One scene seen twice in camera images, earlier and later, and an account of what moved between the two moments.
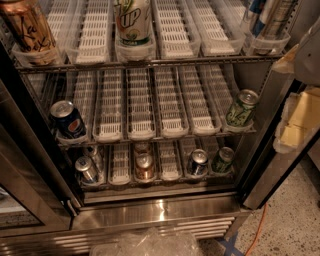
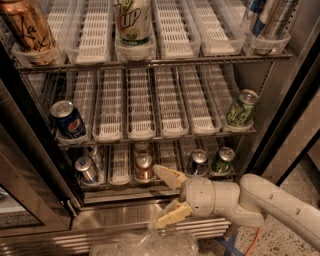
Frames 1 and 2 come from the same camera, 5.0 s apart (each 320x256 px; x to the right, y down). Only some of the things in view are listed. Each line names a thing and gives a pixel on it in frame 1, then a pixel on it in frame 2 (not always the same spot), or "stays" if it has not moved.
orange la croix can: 28,23 stays
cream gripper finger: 300,120 to 174,179
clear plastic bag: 149,242 stays
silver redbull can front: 85,166 stays
